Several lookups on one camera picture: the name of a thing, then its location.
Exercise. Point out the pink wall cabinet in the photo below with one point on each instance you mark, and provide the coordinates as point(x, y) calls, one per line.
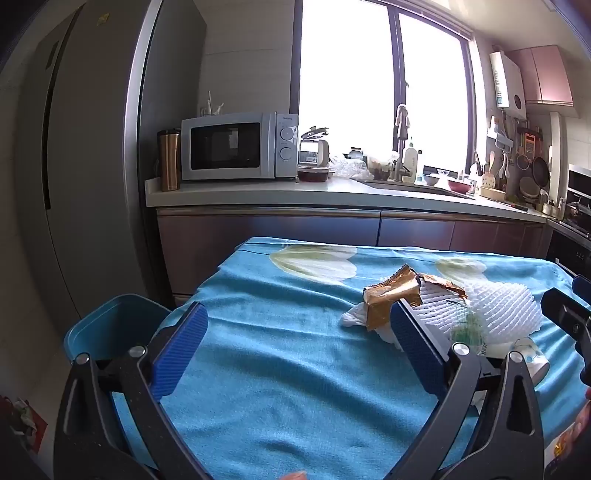
point(545, 74)

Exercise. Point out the kitchen sink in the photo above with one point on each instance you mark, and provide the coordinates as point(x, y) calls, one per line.
point(406, 188)

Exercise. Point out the cream utensil holder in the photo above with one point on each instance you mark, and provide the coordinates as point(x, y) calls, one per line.
point(488, 181)

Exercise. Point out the black frying pan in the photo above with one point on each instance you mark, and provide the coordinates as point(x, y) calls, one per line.
point(541, 170)

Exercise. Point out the black oven unit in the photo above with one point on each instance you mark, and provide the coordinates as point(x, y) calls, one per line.
point(568, 251)

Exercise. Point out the glass jar with food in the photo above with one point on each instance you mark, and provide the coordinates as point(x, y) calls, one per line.
point(381, 168)

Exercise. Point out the red floor mat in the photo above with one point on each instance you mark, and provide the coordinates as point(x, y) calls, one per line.
point(32, 424)

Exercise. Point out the brown snack wrapper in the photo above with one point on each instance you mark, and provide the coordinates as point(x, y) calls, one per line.
point(388, 300)

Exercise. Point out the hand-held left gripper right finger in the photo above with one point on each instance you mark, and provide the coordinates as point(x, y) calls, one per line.
point(415, 346)

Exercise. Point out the white tissue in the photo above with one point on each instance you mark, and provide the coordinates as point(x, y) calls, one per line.
point(355, 318)

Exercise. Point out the metal kitchen faucet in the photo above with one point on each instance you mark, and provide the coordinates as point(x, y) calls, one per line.
point(399, 157)

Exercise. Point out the kitchen window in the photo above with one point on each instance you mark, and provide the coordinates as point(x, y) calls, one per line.
point(346, 69)

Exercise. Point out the blue flower-print tablecloth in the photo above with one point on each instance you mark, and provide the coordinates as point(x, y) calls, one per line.
point(286, 346)

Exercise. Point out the grey refrigerator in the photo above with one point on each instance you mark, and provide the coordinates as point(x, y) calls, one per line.
point(92, 138)

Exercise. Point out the metal cooking pot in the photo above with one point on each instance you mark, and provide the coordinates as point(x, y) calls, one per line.
point(577, 212)

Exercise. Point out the white foam fruit net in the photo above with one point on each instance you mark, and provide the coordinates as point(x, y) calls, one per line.
point(498, 309)

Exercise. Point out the blue plastic bin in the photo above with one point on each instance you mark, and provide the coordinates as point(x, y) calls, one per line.
point(106, 323)

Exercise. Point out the white microwave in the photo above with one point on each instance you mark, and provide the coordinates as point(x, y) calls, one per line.
point(231, 147)

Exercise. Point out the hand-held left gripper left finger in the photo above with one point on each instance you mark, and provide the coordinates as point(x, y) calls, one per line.
point(180, 350)

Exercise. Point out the red bowl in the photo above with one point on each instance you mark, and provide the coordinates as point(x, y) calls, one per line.
point(458, 186)

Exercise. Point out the red food container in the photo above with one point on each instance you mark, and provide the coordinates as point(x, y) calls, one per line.
point(313, 174)

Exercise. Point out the glass electric kettle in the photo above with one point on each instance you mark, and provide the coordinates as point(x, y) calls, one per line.
point(318, 152)

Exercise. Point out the white soap bottle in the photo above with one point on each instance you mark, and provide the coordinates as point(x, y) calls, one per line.
point(412, 161)

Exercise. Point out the brown kitchen base cabinet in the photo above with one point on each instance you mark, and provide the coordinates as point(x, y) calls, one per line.
point(277, 226)

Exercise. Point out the white water heater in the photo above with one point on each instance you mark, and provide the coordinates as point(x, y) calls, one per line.
point(505, 78)

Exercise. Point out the clear plastic bag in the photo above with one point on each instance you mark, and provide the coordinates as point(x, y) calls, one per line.
point(351, 168)

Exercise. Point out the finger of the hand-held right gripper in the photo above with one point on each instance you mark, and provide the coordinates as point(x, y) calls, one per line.
point(582, 286)
point(565, 316)

